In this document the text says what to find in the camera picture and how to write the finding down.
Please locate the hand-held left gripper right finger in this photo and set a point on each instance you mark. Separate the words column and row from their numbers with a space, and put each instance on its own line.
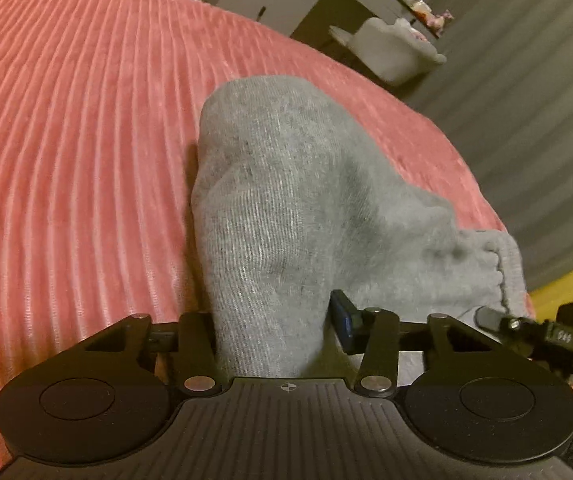
column 342, row 319

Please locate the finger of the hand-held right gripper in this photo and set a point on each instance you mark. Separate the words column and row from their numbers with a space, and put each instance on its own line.
column 521, row 331

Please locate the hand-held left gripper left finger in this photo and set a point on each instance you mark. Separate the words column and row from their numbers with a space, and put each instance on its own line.
column 196, row 342

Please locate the grey pants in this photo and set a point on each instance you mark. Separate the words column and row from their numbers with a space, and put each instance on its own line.
column 291, row 220

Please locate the red ribbed blanket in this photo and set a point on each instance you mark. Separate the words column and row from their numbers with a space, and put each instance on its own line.
column 76, row 160

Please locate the grey curtain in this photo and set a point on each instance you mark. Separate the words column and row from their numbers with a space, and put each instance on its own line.
column 526, row 100

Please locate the white upholstered chair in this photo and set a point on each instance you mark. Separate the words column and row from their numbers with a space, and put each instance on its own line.
column 391, row 50

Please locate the pink plush toy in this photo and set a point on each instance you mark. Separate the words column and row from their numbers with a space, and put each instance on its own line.
column 440, row 17

